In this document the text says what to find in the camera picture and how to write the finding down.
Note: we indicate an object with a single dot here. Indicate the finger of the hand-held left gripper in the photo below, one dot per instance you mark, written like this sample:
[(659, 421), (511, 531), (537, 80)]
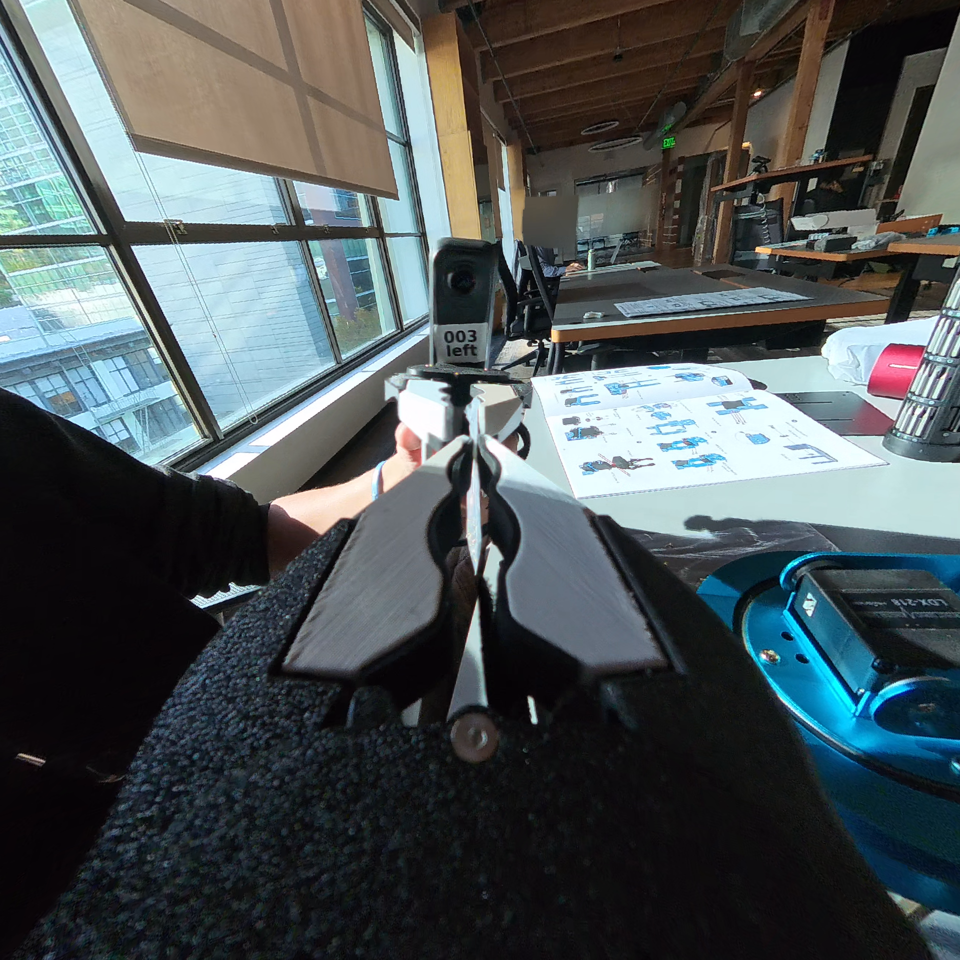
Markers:
[(504, 412), (420, 416)]

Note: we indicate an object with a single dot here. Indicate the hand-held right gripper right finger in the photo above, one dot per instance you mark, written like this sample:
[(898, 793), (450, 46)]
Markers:
[(577, 592)]

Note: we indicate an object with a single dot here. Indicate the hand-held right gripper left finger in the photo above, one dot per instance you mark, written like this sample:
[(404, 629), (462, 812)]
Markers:
[(375, 585)]

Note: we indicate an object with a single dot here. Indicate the small clear screw bag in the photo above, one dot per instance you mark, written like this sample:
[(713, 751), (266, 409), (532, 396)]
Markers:
[(471, 675)]

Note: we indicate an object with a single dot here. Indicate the large clear plastic bag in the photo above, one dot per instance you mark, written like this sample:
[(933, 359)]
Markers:
[(735, 547)]

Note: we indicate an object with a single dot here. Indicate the blue toy robot arm base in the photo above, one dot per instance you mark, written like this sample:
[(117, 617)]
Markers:
[(787, 712)]

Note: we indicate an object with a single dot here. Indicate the person's left forearm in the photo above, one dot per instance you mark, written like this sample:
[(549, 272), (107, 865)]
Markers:
[(315, 517)]

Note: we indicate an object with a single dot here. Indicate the dark topped background desk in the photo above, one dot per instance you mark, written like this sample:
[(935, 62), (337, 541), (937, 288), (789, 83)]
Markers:
[(675, 285)]

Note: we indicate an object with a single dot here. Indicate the orange edged background desk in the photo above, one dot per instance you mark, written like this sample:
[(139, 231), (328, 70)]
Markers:
[(825, 251)]

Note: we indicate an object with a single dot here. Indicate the person's left hand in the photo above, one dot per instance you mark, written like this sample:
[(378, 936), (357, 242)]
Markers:
[(405, 457)]

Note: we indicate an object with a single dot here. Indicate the black office chair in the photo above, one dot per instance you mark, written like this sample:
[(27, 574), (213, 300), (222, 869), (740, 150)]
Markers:
[(525, 300)]

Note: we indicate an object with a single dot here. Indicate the blue wristband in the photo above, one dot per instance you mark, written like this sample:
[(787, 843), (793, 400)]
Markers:
[(377, 480)]

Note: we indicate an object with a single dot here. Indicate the wooden column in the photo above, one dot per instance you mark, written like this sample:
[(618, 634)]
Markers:
[(450, 135), (802, 90)]

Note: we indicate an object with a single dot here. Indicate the white instruction booklet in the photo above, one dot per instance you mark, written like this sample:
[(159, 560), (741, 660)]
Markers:
[(675, 420)]

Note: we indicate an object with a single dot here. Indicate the large window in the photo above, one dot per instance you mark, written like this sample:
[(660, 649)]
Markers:
[(225, 300)]

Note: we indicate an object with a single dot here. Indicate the printed paper sheet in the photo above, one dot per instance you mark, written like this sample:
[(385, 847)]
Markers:
[(712, 302)]

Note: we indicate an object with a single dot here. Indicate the beige roller blind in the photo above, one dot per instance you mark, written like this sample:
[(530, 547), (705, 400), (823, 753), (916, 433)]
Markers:
[(225, 90)]

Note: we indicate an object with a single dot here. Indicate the black flat plate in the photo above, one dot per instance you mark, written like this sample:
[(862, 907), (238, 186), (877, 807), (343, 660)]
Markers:
[(840, 416)]

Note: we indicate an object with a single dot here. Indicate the person's torso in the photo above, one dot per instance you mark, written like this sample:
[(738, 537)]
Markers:
[(60, 750)]

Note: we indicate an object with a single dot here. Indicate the white crumpled wrap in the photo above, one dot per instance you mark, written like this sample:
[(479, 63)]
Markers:
[(855, 352)]

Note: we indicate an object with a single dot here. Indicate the black screwdriver bit holder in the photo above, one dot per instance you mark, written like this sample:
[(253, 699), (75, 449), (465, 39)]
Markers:
[(930, 442)]

